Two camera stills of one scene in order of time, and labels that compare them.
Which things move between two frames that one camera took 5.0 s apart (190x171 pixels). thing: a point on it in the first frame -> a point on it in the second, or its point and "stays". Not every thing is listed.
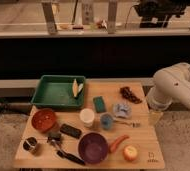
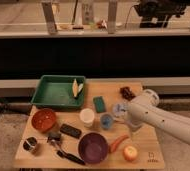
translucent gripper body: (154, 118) -> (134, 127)
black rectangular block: (70, 131) stays
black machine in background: (156, 13) stays
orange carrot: (117, 141) stays
